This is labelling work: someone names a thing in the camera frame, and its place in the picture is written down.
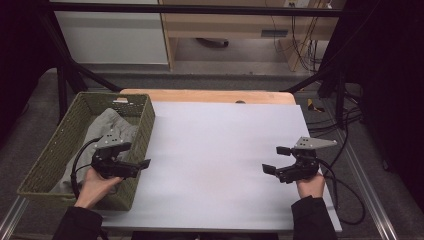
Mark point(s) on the dark object under desk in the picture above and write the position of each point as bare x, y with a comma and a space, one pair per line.
213, 42

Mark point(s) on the person's left hand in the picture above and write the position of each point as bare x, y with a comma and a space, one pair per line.
95, 188

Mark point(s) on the grey cloth garment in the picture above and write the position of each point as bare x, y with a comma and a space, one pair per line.
106, 121

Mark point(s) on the black metal frame bar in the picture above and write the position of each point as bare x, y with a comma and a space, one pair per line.
200, 9

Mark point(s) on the wooden table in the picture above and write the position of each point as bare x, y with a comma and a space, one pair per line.
206, 96

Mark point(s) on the dark curtain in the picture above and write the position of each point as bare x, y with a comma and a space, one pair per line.
393, 83
20, 60

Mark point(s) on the person's right hand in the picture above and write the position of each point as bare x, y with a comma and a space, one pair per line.
311, 187

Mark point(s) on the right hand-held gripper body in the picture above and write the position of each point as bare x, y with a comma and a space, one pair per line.
303, 166

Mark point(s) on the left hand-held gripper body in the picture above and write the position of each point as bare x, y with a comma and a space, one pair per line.
110, 168

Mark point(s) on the wooden desk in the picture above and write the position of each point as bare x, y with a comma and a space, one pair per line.
226, 23

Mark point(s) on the green woven basket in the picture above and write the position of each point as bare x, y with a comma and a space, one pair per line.
63, 140

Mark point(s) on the aluminium rail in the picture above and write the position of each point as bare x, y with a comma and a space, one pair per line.
370, 193
11, 216

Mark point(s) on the black metal stand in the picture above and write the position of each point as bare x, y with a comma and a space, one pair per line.
339, 96
61, 86

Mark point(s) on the white cabinet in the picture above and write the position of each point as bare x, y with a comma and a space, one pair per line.
110, 36

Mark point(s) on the yellow and black small object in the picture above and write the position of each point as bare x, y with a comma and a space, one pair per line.
313, 106

